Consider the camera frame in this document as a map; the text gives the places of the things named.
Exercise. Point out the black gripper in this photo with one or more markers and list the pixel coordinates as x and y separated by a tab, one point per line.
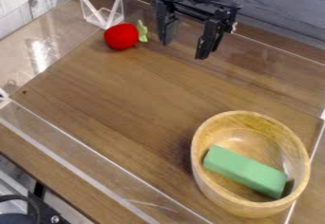
221	11

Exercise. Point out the clear acrylic table barrier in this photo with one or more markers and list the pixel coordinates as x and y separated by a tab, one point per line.
103	123

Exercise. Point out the red plush strawberry toy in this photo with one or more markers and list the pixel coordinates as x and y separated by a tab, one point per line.
124	35

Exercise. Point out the black clamp with cable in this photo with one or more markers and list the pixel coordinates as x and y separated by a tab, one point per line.
39	214

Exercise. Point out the clear acrylic corner bracket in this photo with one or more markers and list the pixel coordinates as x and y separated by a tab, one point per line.
103	17

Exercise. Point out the wooden bowl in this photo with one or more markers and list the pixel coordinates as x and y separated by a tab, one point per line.
219	183

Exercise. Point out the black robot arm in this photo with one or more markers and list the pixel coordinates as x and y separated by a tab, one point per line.
217	14

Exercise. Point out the green rectangular block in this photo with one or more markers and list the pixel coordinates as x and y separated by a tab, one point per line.
246	171

